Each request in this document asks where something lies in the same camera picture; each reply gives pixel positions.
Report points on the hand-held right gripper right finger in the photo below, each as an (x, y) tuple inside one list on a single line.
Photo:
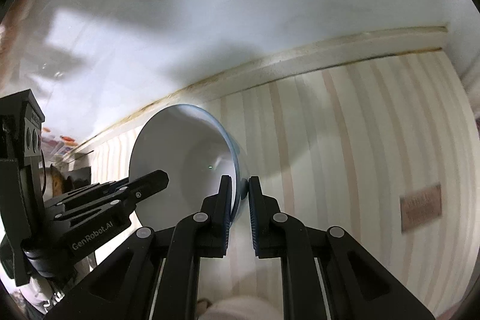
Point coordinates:
[(254, 222)]

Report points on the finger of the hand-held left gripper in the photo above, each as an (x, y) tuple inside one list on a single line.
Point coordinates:
[(150, 183)]

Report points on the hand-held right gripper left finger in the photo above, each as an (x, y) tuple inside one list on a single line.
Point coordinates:
[(227, 218)]

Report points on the white bowl with blue rim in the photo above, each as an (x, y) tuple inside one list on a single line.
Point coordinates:
[(180, 155)]

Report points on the brown cloth label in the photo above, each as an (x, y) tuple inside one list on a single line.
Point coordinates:
[(420, 207)]

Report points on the colourful wall sticker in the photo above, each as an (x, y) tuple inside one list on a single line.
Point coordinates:
[(60, 145)]

